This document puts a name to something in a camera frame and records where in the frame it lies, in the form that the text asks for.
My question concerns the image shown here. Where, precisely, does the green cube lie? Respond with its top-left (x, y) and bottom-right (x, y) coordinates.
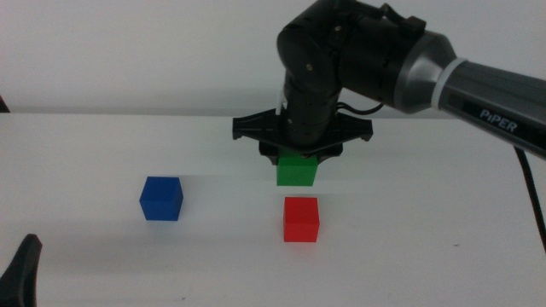
top-left (276, 148), bottom-right (320, 188)

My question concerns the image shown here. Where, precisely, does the thick black right camera cable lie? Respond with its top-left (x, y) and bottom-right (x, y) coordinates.
top-left (514, 147), bottom-right (546, 253)

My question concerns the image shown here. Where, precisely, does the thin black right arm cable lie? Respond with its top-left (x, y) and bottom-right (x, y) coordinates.
top-left (335, 3), bottom-right (427, 116)

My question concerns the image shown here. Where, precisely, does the red cube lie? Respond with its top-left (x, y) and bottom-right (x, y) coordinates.
top-left (282, 196), bottom-right (321, 243)

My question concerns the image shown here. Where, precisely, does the blue cube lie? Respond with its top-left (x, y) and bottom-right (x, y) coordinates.
top-left (138, 176), bottom-right (184, 223)

